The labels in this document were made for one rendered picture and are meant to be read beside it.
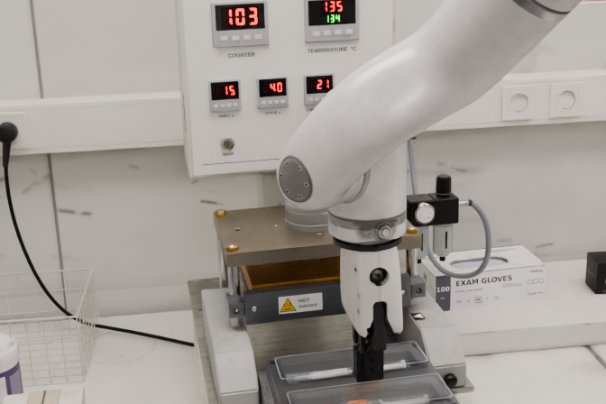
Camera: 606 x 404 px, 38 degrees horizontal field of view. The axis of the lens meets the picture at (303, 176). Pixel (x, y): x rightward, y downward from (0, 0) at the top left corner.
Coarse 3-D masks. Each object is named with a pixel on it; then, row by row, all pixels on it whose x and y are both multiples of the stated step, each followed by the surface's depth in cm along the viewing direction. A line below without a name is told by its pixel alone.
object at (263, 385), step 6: (258, 372) 114; (264, 372) 114; (258, 378) 113; (264, 378) 112; (258, 384) 114; (264, 384) 111; (264, 390) 109; (270, 390) 109; (264, 396) 108; (270, 396) 108; (264, 402) 108; (270, 402) 107
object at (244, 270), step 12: (264, 264) 126; (276, 264) 125; (288, 264) 125; (300, 264) 125; (312, 264) 125; (324, 264) 125; (336, 264) 125; (252, 276) 122; (264, 276) 121; (276, 276) 121; (288, 276) 121; (300, 276) 121; (312, 276) 121; (324, 276) 121; (336, 276) 121; (252, 288) 119; (264, 288) 119
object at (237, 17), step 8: (224, 8) 128; (232, 8) 128; (240, 8) 129; (248, 8) 129; (256, 8) 129; (224, 16) 128; (232, 16) 129; (240, 16) 129; (248, 16) 129; (256, 16) 129; (224, 24) 129; (232, 24) 129; (240, 24) 129; (248, 24) 130; (256, 24) 130
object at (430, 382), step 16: (352, 384) 104; (368, 384) 103; (384, 384) 103; (400, 384) 103; (416, 384) 103; (432, 384) 103; (304, 400) 100; (320, 400) 100; (336, 400) 100; (352, 400) 100; (368, 400) 100; (384, 400) 100; (400, 400) 100; (416, 400) 100
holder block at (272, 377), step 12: (420, 348) 114; (276, 372) 109; (396, 372) 108; (408, 372) 108; (420, 372) 108; (432, 372) 107; (276, 384) 106; (300, 384) 106; (312, 384) 106; (324, 384) 106; (336, 384) 105; (276, 396) 105
